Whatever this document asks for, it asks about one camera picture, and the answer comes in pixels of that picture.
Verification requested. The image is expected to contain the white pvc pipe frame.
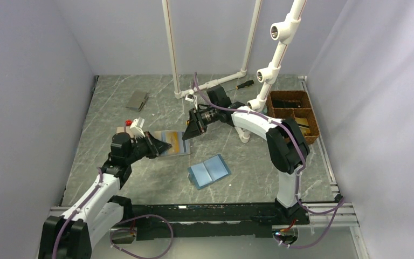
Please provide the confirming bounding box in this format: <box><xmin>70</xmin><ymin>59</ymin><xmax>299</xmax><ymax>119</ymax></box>
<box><xmin>161</xmin><ymin>0</ymin><xmax>263</xmax><ymax>100</ymax></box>

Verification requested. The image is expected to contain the open blue card holder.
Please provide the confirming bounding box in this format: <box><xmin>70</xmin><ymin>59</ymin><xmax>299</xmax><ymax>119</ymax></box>
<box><xmin>188</xmin><ymin>154</ymin><xmax>231</xmax><ymax>190</ymax></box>

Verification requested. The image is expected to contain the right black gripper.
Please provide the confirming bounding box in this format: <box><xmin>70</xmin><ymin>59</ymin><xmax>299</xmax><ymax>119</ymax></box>
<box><xmin>182</xmin><ymin>105</ymin><xmax>220</xmax><ymax>141</ymax></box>

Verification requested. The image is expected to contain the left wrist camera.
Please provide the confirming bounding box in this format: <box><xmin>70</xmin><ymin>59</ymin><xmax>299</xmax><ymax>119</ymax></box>
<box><xmin>125</xmin><ymin>117</ymin><xmax>145</xmax><ymax>138</ymax></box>

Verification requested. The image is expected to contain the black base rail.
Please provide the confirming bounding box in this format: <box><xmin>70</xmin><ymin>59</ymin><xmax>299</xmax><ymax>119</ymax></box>
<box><xmin>112</xmin><ymin>201</ymin><xmax>310</xmax><ymax>241</ymax></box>

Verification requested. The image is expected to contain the aluminium frame rail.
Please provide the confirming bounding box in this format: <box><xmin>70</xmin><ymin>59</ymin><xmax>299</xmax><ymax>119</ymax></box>
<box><xmin>35</xmin><ymin>193</ymin><xmax>368</xmax><ymax>259</ymax></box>

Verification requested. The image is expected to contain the black orange screwdriver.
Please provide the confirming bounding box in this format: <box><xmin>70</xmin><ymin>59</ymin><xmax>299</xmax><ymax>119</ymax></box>
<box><xmin>219</xmin><ymin>80</ymin><xmax>254</xmax><ymax>93</ymax></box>

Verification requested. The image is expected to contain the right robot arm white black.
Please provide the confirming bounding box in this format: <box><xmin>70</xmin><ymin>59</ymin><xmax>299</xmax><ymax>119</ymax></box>
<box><xmin>182</xmin><ymin>102</ymin><xmax>310</xmax><ymax>224</ymax></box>

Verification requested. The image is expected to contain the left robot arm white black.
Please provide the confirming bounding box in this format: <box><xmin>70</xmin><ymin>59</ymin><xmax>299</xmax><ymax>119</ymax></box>
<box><xmin>37</xmin><ymin>132</ymin><xmax>172</xmax><ymax>258</ymax></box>

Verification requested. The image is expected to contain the white pvc pipe post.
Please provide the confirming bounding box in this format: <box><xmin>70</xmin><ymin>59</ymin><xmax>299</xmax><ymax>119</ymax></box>
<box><xmin>234</xmin><ymin>0</ymin><xmax>308</xmax><ymax>145</ymax></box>

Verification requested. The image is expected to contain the brown wicker basket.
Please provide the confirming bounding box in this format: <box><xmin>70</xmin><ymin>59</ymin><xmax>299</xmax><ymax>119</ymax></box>
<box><xmin>266</xmin><ymin>90</ymin><xmax>320</xmax><ymax>145</ymax></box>

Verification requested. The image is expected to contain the tan card holder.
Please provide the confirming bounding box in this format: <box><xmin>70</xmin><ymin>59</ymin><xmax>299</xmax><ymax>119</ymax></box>
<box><xmin>116</xmin><ymin>126</ymin><xmax>135</xmax><ymax>138</ymax></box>

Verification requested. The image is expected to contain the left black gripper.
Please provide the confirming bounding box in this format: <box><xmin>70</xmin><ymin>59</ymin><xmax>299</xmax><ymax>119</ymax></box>
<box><xmin>126</xmin><ymin>131</ymin><xmax>171</xmax><ymax>164</ymax></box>

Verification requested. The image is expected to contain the black item in basket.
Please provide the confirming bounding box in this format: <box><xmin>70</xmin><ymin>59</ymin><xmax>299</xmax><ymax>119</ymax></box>
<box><xmin>272</xmin><ymin>100</ymin><xmax>302</xmax><ymax>108</ymax></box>

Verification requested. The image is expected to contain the grey card holder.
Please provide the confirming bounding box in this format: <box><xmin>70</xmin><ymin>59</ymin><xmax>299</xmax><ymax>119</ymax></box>
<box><xmin>125</xmin><ymin>90</ymin><xmax>149</xmax><ymax>112</ymax></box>

